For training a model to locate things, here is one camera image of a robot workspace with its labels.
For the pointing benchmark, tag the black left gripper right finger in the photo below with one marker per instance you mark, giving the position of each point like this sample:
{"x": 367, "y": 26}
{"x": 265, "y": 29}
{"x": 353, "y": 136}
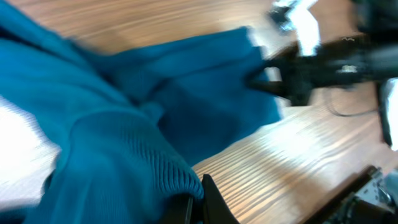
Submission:
{"x": 215, "y": 209}

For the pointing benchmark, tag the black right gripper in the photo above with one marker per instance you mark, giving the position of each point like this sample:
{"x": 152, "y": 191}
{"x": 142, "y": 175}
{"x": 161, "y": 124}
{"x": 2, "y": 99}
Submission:
{"x": 344, "y": 61}

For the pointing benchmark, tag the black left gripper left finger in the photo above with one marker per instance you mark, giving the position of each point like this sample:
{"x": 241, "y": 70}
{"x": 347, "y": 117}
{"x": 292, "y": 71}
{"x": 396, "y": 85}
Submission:
{"x": 179, "y": 210}

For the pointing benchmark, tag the blue t-shirt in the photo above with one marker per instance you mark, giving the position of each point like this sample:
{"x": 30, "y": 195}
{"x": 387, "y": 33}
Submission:
{"x": 131, "y": 125}

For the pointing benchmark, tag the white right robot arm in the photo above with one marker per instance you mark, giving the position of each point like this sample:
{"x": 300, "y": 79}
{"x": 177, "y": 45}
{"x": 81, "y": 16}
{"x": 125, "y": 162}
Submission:
{"x": 369, "y": 17}

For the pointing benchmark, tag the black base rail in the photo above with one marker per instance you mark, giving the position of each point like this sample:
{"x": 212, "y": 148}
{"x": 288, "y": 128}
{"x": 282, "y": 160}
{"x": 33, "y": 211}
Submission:
{"x": 365, "y": 200}

